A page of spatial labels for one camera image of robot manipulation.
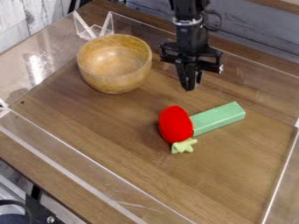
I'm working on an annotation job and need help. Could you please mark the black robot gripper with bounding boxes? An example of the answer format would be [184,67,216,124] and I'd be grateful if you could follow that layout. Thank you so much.
[159,42,223,91]

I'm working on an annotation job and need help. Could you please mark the green rectangular block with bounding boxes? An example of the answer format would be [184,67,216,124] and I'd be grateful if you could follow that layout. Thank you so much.
[189,101,245,136]

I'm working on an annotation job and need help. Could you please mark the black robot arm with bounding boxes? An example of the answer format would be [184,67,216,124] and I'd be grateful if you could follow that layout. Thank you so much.
[159,0,223,91]

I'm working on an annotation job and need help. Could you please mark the brown wooden bowl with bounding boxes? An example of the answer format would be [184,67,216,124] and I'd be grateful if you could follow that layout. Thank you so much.
[76,34,152,94]

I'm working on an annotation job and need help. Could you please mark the red plush strawberry toy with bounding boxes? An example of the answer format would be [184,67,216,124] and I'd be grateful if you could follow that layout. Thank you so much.
[157,105,197,154]

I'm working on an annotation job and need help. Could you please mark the clear acrylic table enclosure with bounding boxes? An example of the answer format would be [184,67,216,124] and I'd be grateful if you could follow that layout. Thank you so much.
[0,12,299,224]

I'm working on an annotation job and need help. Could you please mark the black metal bracket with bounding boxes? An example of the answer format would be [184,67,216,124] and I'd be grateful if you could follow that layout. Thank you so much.
[25,185,65,224]

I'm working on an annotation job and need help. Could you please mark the black cable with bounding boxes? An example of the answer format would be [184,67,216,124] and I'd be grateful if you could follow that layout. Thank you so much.
[0,199,30,224]

